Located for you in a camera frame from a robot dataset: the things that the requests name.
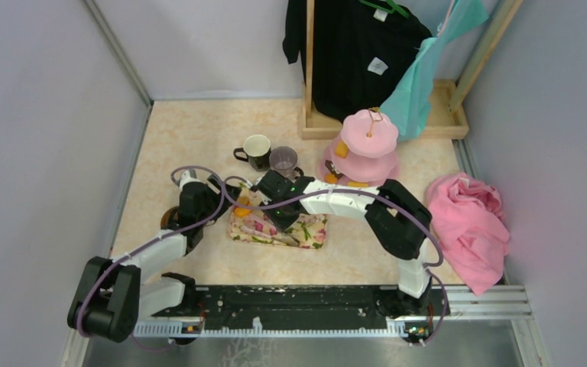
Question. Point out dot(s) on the brown round coaster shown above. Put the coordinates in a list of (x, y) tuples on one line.
[(170, 220)]

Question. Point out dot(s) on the wooden clothes rack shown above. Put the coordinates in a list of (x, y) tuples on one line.
[(447, 118)]

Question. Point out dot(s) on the yellow rectangular biscuit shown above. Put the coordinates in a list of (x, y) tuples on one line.
[(341, 149)]

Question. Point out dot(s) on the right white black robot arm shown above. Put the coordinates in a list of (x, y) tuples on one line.
[(399, 221)]

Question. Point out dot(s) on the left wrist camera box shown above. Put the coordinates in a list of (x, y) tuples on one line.
[(188, 176)]

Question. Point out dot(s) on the green clothes hanger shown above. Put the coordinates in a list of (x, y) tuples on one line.
[(390, 7)]

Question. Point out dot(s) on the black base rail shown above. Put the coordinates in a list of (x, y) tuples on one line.
[(344, 311)]

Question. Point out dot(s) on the yellow layered cake slice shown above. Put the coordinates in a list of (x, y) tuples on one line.
[(359, 184)]

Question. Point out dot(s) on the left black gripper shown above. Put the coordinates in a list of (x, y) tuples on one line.
[(217, 184)]

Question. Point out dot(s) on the floral rectangular tray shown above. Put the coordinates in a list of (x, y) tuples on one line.
[(309, 230)]

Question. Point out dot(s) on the teal garment hanging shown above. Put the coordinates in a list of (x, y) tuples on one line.
[(408, 107)]

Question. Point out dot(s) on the pink crumpled towel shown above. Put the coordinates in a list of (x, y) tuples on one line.
[(468, 218)]

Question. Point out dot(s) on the pink three-tier cake stand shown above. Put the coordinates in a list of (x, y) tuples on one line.
[(372, 142)]

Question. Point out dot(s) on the orange flower-shaped cookie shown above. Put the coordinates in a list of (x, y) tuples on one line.
[(331, 178)]

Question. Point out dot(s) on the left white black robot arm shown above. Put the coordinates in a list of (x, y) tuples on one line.
[(113, 294)]

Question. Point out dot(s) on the orange fish-shaped cake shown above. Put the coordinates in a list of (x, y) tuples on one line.
[(241, 212)]

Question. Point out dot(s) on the chocolate triangle cake slice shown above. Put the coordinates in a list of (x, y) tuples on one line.
[(331, 168)]

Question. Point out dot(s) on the black t-shirt on hanger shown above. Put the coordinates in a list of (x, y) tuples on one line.
[(360, 54)]

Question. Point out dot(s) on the round orange cookie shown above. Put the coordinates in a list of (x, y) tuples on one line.
[(244, 201)]

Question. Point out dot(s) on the grey mug black handle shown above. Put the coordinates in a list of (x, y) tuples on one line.
[(284, 160)]

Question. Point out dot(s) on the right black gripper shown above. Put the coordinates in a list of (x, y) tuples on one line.
[(287, 223)]

